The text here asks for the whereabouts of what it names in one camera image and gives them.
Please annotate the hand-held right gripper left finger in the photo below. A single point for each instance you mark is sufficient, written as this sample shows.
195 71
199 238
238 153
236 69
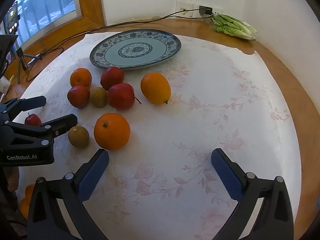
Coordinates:
93 172

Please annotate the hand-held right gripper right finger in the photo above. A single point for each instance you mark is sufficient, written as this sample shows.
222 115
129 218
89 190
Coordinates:
226 175

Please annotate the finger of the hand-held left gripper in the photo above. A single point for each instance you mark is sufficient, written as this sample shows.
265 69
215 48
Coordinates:
32 103
62 123

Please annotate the red apple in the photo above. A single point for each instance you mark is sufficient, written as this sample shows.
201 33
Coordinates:
112 78
32 120
78 96
121 96

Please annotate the small brown round fruit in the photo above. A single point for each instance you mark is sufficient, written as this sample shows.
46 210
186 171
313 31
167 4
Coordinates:
98 97
78 136

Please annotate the large round orange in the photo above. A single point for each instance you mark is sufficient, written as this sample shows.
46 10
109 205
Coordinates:
112 131

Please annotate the oval orange citrus fruit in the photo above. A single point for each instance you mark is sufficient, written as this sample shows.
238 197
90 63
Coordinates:
155 88

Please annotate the blue patterned ceramic plate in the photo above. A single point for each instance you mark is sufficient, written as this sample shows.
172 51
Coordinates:
135 50

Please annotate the beige packet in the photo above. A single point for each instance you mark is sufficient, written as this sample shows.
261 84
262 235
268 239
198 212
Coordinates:
3 85

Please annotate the small tripod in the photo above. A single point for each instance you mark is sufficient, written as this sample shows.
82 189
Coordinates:
21 60

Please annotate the white floral table mat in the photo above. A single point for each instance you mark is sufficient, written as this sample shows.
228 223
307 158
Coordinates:
175 130

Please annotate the black phone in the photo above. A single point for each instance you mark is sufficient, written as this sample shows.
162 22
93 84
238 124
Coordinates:
12 17

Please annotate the glass window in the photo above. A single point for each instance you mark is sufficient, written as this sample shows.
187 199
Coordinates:
37 7

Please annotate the green romaine lettuce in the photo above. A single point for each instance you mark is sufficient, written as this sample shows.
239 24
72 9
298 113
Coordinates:
233 26

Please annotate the black charger plug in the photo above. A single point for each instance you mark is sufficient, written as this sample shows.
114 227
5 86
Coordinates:
205 10

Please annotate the wooden window frame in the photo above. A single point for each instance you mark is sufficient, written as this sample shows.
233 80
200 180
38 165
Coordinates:
90 2

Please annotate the white wall outlet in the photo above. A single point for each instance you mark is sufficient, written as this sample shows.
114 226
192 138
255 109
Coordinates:
218 10
184 8

